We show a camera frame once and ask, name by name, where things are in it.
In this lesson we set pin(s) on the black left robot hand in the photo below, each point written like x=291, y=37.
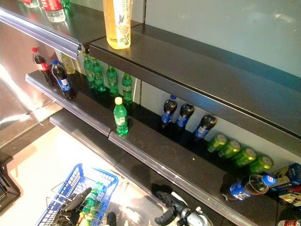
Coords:
x=73, y=207

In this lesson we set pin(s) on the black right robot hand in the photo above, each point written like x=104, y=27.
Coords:
x=171, y=200

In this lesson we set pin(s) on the blue plastic shopping basket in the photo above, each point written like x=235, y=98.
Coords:
x=70, y=179

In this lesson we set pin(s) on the grey left robot leg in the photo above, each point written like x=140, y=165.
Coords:
x=111, y=219

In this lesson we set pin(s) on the cola bottle blue label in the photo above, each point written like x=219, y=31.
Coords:
x=168, y=113
x=204, y=126
x=244, y=188
x=64, y=82
x=184, y=116

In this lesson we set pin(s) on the dark bottle red label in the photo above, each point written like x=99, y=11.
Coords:
x=290, y=217

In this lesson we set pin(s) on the blue snack box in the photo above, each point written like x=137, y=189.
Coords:
x=291, y=176

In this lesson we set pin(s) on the plain black shelf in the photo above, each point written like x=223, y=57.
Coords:
x=188, y=77

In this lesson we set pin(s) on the small cola bottle red label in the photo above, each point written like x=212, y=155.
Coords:
x=43, y=68

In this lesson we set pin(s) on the large yellow tea bottle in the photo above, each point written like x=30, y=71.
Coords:
x=117, y=23

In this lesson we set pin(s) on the clear water bottle red label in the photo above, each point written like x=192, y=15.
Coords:
x=54, y=10

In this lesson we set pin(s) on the large green soda bottle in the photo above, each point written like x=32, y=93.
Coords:
x=65, y=4

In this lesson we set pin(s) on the clear bottle white red label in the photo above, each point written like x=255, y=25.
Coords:
x=30, y=2

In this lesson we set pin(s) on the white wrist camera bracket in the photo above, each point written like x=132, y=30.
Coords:
x=179, y=196

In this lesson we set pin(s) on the white panel with black frame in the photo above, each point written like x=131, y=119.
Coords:
x=9, y=188

